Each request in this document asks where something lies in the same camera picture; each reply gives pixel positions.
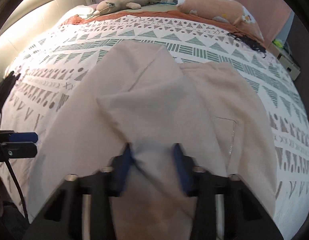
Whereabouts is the white pillow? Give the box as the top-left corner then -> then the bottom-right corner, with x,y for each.
60,5 -> 95,22

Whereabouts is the white bedside cabinet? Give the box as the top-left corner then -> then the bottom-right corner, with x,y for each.
269,39 -> 301,81

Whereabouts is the green sheet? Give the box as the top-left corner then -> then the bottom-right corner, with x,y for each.
122,3 -> 178,12

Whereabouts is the pink plush pillow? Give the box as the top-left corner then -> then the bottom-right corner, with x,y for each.
177,0 -> 264,42

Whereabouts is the cream padded headboard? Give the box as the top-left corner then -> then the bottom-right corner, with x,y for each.
0,0 -> 93,81

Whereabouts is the black cable bundle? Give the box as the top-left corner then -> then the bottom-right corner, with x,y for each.
226,31 -> 267,54

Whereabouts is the beige large shirt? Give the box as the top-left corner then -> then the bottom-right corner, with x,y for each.
26,40 -> 276,239

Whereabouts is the beige plush animal toy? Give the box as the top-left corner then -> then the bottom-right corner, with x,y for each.
93,0 -> 161,16

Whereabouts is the patterned white bed cover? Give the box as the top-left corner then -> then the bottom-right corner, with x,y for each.
0,12 -> 309,239

